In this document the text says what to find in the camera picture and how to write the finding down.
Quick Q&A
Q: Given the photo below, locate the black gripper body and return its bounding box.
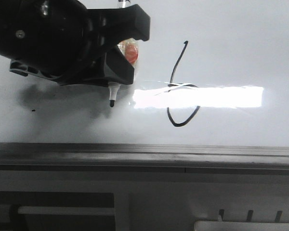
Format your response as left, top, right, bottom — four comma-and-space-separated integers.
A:
0, 0, 106, 86

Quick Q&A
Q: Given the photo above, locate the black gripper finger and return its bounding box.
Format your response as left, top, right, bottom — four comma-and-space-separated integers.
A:
103, 4, 150, 51
103, 47, 134, 85

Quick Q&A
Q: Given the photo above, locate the black white whiteboard marker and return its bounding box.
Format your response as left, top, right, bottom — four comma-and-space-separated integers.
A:
108, 0, 131, 108

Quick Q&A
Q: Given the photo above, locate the orange magnet taped to marker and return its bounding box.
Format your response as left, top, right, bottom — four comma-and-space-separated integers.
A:
117, 38, 139, 79

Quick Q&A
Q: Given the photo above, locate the white whiteboard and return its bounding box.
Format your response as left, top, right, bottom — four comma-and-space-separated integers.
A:
0, 0, 289, 147

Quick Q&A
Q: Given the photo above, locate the grey aluminium whiteboard tray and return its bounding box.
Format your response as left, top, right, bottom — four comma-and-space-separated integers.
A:
0, 142, 289, 174

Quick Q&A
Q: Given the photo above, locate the white bar bottom left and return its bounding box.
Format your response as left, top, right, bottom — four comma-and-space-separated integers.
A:
17, 206, 115, 216

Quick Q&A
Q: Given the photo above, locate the white box bottom right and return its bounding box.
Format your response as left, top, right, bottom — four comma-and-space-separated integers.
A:
194, 221, 289, 231

